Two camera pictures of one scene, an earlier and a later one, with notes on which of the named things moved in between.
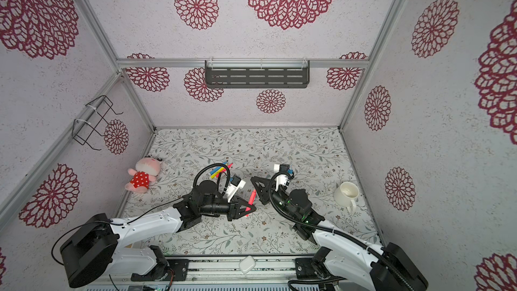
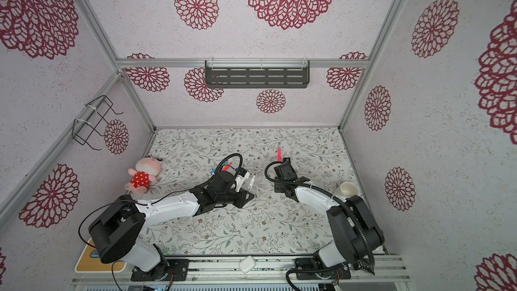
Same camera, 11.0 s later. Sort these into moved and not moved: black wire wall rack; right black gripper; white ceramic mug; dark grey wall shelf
Moved: right black gripper
Not moved: dark grey wall shelf; white ceramic mug; black wire wall rack
